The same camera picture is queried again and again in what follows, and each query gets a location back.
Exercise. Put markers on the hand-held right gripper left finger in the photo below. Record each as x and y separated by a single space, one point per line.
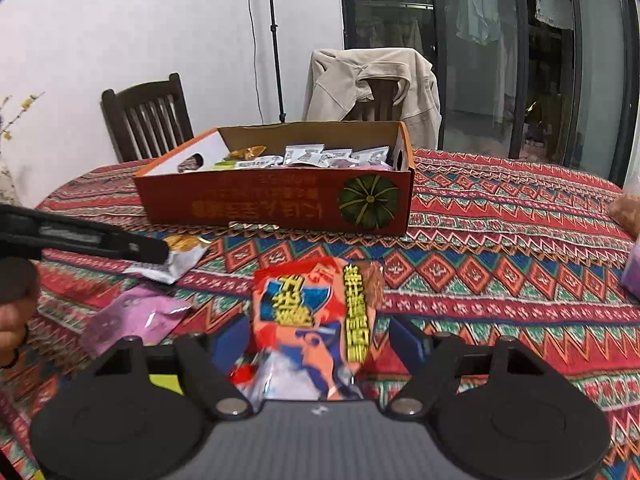
232 342

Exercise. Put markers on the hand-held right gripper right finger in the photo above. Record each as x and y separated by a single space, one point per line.
407 342

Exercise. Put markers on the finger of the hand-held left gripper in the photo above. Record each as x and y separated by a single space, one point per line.
125 252
75 222

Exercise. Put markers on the silver and gold snack packet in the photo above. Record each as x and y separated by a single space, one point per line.
182 260

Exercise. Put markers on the red snack packet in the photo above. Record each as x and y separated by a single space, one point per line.
310 320

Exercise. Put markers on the orange cardboard box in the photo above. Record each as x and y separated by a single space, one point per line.
275 205

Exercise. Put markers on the pile of snack packets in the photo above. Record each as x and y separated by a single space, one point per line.
310 155

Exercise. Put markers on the person's left hand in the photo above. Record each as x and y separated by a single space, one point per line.
9 330

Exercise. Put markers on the pink snack packet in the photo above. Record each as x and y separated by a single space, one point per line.
130 317

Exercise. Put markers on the white vase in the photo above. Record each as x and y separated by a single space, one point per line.
6 185

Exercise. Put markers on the patterned red tablecloth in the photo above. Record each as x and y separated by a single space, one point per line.
500 270

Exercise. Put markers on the dark wooden slatted chair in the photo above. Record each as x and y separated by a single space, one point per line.
150 120

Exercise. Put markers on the yellow flower branch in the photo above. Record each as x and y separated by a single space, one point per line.
30 101

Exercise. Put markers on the purple packet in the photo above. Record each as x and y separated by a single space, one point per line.
632 275

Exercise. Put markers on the wooden chair with brown seat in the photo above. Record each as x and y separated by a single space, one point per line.
380 97

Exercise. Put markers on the glass sliding door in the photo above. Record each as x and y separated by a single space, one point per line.
450 90

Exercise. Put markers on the beige jacket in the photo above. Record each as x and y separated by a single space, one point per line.
335 90

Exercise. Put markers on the black tripod stand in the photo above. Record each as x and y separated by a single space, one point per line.
274 35

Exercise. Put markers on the light blue hanging shirt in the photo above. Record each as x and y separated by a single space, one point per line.
482 5

